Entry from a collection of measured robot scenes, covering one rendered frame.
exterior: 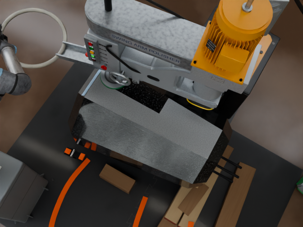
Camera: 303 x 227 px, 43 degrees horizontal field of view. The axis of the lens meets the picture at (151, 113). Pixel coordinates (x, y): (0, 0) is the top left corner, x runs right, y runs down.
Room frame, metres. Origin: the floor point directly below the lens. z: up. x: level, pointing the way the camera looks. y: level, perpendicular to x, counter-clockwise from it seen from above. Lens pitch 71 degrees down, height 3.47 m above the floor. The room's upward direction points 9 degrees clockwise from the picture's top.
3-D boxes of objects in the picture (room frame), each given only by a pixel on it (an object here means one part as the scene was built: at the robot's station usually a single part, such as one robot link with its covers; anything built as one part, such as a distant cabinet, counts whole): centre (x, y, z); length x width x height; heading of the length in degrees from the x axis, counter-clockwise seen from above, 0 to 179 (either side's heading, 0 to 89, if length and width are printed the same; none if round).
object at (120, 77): (1.01, 0.23, 1.20); 0.15 x 0.10 x 0.15; 77
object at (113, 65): (1.14, 0.24, 1.32); 0.36 x 0.22 x 0.45; 77
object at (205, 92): (1.00, -0.32, 1.35); 0.19 x 0.19 x 0.20
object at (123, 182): (0.51, 0.20, 0.07); 0.30 x 0.12 x 0.12; 69
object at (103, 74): (1.15, 0.32, 0.85); 0.21 x 0.21 x 0.01
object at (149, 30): (1.07, -0.02, 1.62); 0.96 x 0.25 x 0.17; 77
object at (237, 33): (0.99, -0.32, 1.90); 0.31 x 0.28 x 0.40; 167
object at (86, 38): (1.06, 0.41, 1.38); 0.08 x 0.03 x 0.28; 77
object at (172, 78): (1.05, -0.06, 1.31); 0.74 x 0.23 x 0.49; 77
